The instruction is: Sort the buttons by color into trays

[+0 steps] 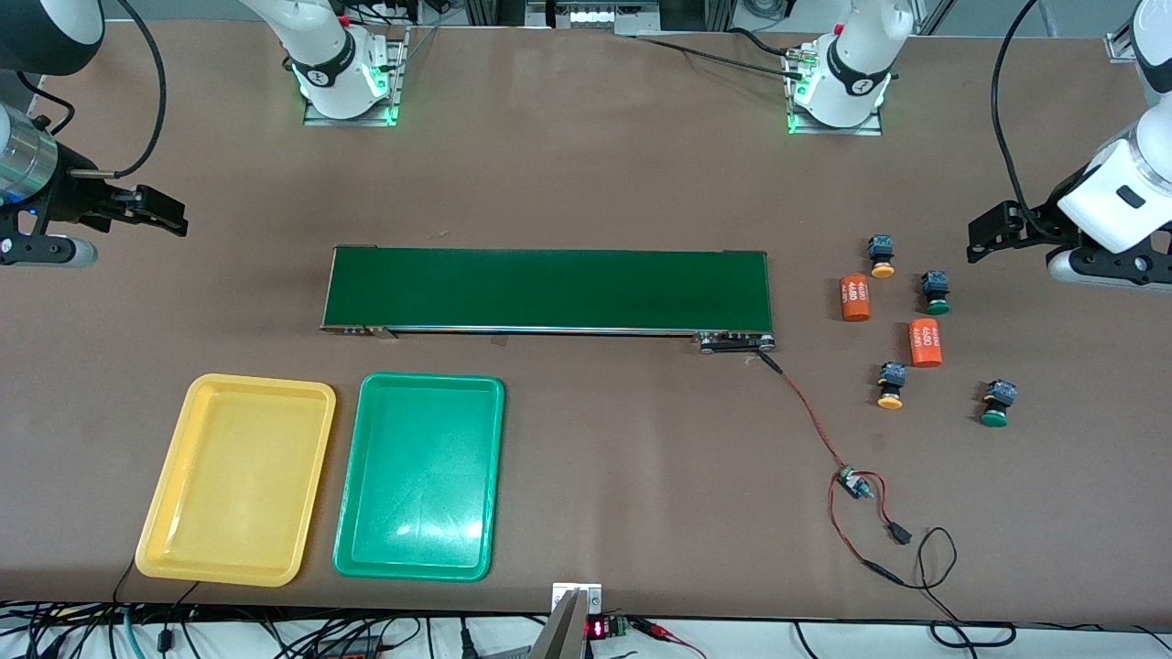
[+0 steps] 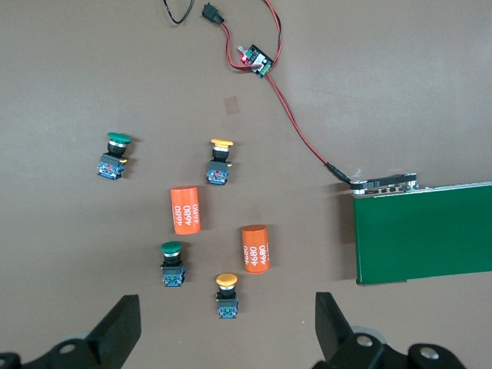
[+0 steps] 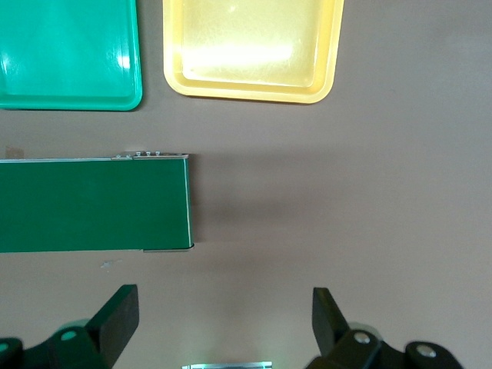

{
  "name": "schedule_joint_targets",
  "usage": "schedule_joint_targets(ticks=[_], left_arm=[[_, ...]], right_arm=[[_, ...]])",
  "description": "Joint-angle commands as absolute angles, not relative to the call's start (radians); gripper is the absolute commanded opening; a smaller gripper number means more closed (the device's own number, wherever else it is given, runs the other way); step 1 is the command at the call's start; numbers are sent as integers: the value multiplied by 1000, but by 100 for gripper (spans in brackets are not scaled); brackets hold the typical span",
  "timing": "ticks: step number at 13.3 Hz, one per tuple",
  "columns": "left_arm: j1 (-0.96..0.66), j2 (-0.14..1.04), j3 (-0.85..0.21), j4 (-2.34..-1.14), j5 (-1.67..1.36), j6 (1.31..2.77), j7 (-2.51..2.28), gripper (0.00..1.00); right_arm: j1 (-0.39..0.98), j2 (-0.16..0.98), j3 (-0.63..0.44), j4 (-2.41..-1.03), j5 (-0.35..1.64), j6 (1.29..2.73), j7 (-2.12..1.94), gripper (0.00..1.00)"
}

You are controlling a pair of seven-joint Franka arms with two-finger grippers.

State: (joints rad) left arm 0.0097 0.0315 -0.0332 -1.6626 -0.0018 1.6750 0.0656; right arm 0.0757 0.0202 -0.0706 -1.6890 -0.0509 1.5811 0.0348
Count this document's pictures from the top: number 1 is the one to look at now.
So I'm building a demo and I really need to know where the orange 4680 cylinder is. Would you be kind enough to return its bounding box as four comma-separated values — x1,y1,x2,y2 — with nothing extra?
840,274,872,323
908,319,944,368

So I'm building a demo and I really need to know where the yellow plastic tray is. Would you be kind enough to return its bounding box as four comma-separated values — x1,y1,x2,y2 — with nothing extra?
135,373,337,588

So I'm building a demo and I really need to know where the green plastic tray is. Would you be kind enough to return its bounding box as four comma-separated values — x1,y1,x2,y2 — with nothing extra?
332,372,506,582

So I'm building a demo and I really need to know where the green conveyor belt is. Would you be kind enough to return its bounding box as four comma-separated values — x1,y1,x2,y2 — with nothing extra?
320,245,777,356

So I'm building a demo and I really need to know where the red clip lead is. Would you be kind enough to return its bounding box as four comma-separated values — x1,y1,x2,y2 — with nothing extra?
632,618,711,659

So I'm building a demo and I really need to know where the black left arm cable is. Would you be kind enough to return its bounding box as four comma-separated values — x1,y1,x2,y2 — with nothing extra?
992,0,1054,239

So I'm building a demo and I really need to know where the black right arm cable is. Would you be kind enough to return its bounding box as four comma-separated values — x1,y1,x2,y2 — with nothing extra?
18,0,168,179

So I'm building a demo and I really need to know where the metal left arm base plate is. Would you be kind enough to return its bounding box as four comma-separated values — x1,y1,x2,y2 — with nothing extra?
786,44,884,136

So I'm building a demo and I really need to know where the red black conveyor wire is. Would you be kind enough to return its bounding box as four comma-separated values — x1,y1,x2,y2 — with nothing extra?
758,351,852,472

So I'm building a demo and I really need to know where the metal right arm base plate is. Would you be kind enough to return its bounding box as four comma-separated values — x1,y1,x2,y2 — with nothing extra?
302,26,410,127

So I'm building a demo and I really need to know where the red wire with black plug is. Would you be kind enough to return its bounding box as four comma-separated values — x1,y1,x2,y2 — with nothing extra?
829,471,914,573

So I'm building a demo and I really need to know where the black cable to arm base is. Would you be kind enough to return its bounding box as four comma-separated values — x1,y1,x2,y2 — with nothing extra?
636,27,811,81

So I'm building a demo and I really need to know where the thin black looped cable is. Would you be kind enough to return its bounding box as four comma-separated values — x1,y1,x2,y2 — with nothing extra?
861,526,1017,649

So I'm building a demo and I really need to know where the tangled black cable bundle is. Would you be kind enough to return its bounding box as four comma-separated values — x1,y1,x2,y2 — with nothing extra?
0,600,550,659

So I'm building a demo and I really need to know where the aluminium frame with white box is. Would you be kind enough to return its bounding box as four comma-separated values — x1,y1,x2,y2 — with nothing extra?
462,0,733,38

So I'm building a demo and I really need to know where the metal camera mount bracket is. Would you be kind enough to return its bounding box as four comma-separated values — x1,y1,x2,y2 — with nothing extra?
529,582,603,659

